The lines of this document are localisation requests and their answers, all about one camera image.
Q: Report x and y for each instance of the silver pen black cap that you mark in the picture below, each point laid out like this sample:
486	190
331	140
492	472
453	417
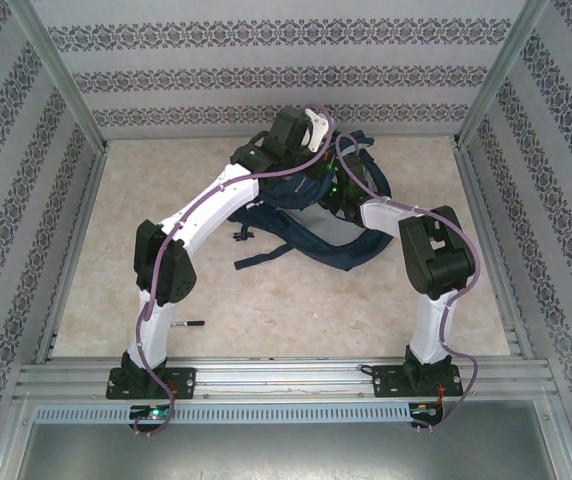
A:
196	323

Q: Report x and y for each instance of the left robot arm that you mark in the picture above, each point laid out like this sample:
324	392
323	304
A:
216	200

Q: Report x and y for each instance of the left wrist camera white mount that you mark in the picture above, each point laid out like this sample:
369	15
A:
320	130

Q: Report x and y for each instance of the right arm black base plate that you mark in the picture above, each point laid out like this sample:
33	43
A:
388	382

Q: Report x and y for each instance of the aluminium frame post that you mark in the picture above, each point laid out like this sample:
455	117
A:
60	75
500	75

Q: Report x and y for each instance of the grey metal shelf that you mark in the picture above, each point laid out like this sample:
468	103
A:
286	450

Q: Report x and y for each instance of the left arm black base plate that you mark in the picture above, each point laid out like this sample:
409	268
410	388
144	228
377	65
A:
183	382

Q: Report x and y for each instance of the navy blue backpack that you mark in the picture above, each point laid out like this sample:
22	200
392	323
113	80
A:
336	255

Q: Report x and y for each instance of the circuit board green light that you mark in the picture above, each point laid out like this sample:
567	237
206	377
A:
153	412

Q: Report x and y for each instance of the aluminium side rail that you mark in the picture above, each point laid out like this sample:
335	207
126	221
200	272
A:
86	200
473	200

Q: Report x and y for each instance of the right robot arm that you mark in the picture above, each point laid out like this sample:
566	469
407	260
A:
431	260

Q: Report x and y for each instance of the small circuit board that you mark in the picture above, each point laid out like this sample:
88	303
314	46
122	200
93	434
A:
426	411

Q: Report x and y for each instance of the aluminium mounting rail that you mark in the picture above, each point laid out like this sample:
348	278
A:
286	375

